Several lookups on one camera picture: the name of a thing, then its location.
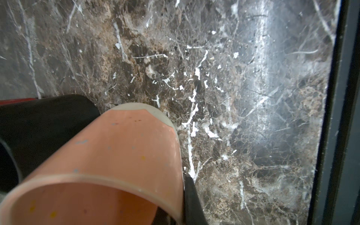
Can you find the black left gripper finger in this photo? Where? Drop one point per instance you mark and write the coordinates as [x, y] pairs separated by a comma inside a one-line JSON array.
[[193, 211]]

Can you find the cream and peach mug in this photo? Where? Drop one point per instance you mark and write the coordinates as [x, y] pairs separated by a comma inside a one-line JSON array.
[[119, 170]]

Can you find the red mug black handle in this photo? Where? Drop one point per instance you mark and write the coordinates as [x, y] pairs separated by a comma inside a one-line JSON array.
[[14, 101]]

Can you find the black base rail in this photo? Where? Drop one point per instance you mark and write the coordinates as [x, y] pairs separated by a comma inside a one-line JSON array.
[[336, 191]]

